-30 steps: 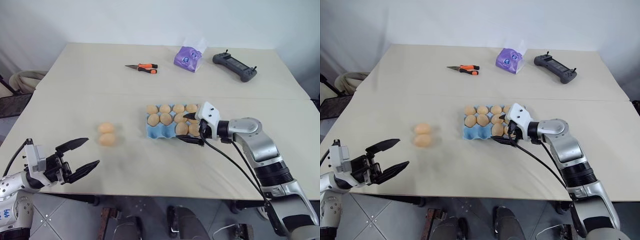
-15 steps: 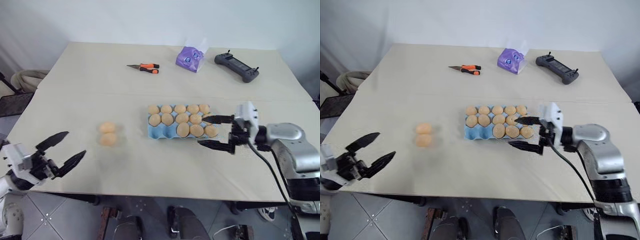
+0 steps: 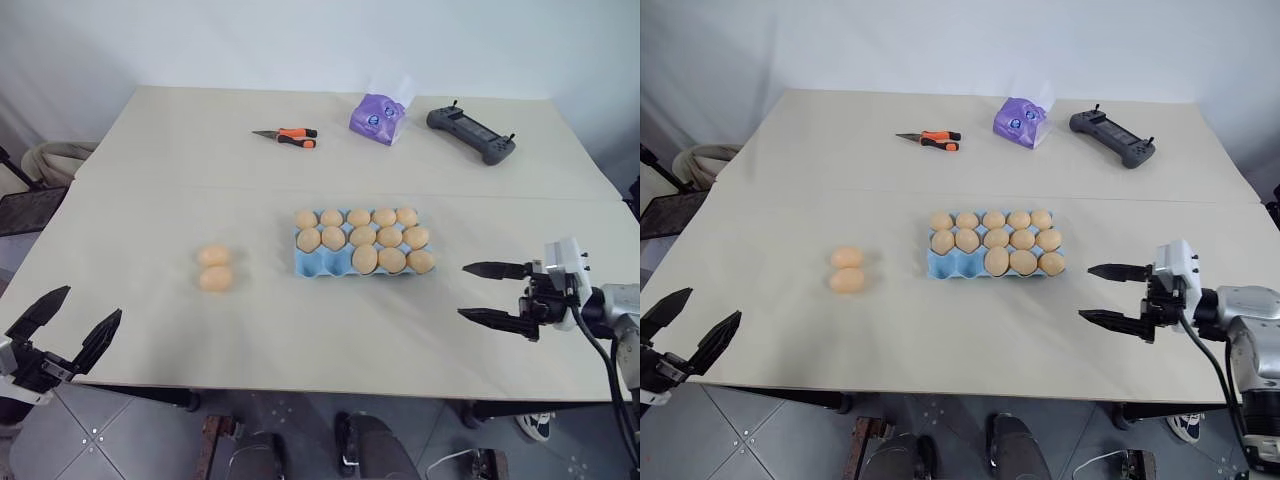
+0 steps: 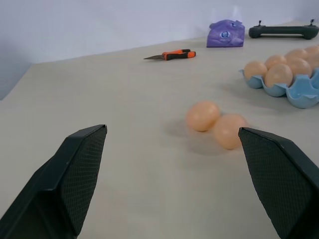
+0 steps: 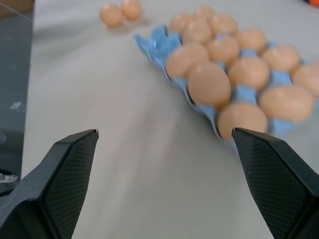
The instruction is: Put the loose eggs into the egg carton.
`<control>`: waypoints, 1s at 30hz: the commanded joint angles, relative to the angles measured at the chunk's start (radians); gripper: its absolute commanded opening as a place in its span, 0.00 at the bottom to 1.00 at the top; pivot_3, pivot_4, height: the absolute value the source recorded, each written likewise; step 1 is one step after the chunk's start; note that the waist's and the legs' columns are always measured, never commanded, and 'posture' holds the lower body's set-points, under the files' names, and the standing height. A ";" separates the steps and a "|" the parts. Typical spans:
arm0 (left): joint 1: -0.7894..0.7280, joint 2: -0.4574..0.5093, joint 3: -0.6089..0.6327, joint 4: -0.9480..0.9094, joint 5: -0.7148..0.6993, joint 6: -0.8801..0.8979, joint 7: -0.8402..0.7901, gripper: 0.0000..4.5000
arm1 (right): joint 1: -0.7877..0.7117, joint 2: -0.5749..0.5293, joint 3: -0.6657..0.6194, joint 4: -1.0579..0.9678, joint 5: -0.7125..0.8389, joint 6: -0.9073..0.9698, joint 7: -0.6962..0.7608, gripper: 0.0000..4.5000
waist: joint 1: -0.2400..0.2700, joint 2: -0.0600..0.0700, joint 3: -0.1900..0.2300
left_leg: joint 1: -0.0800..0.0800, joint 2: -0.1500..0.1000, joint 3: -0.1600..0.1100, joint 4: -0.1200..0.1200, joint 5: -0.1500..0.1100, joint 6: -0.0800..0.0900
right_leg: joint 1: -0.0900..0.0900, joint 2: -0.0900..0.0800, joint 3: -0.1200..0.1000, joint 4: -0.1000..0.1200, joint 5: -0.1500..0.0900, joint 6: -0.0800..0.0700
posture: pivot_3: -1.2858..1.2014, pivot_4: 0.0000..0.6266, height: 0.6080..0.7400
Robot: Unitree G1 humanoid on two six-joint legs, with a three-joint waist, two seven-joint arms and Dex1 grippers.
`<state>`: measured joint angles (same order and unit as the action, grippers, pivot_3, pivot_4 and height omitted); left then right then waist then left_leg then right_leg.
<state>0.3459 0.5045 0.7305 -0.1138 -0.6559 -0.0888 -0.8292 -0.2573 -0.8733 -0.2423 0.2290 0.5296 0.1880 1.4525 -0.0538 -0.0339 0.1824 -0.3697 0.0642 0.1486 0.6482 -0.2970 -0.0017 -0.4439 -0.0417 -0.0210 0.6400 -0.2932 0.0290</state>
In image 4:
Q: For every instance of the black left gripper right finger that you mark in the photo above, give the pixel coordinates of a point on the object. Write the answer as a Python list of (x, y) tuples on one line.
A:
[(279, 179)]

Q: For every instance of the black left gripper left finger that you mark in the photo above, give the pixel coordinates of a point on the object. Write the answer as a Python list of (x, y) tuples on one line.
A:
[(64, 184)]

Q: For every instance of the tan egg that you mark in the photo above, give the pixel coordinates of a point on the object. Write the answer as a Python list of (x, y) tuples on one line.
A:
[(300, 66), (277, 76), (296, 53), (226, 132), (254, 69), (274, 60), (203, 115), (313, 51)]

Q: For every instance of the blue egg carton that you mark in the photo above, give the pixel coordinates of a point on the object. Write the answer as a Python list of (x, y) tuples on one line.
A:
[(297, 90)]

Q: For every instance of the black remote controller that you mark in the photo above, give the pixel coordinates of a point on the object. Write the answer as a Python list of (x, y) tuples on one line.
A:
[(282, 32)]

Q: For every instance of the purple tissue pack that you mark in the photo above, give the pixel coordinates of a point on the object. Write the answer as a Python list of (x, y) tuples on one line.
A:
[(225, 35)]

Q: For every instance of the orange and black pliers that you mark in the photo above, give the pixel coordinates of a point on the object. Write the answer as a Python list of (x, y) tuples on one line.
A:
[(174, 54)]

